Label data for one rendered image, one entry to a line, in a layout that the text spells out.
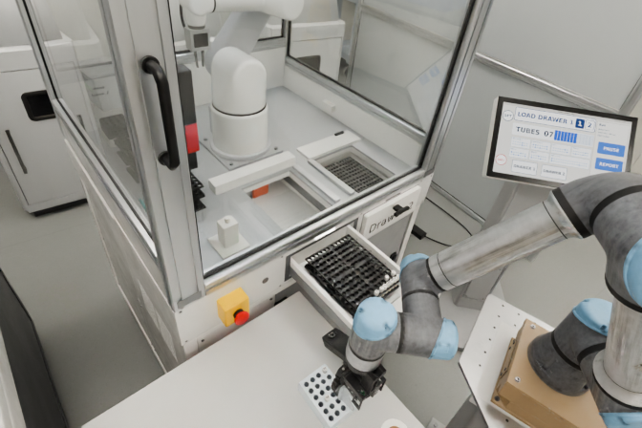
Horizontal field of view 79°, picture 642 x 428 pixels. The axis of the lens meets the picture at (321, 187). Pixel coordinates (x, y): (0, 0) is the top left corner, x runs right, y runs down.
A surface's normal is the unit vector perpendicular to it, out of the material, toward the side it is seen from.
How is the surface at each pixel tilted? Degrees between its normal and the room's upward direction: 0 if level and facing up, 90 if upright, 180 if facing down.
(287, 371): 0
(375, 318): 1
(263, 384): 0
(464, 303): 90
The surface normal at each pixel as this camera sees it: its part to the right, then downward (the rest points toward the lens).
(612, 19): -0.82, 0.29
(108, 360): 0.11, -0.78
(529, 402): -0.58, 0.46
